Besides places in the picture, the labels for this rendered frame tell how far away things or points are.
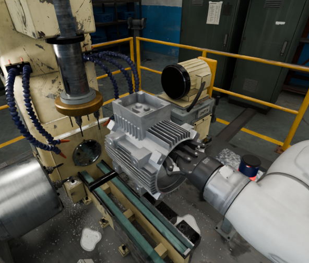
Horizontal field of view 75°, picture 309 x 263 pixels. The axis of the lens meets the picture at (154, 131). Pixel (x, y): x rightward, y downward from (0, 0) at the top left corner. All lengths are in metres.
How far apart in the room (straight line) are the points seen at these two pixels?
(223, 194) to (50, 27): 0.64
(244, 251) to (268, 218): 0.64
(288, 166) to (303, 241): 0.14
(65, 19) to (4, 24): 0.26
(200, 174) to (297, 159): 0.19
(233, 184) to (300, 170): 0.13
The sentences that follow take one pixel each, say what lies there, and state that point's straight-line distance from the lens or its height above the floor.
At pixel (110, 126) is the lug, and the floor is 1.37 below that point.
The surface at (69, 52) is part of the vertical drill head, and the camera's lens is 0.75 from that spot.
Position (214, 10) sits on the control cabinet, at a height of 1.44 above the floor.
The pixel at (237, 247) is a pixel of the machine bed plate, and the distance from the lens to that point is 1.02.
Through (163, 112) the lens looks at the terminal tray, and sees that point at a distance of 0.51.
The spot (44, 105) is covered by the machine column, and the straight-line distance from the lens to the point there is 1.02.
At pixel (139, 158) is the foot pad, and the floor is 1.37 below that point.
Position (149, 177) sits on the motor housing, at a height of 1.33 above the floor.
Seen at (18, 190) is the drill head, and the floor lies 1.14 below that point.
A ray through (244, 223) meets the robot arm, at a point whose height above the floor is 1.35.
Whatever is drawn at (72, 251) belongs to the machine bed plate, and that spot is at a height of 0.80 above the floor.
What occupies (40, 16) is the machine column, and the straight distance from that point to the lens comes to 0.72.
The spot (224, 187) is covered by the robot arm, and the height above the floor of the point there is 1.37.
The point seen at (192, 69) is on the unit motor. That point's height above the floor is 1.34.
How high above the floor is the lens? 1.67
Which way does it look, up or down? 35 degrees down
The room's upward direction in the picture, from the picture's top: straight up
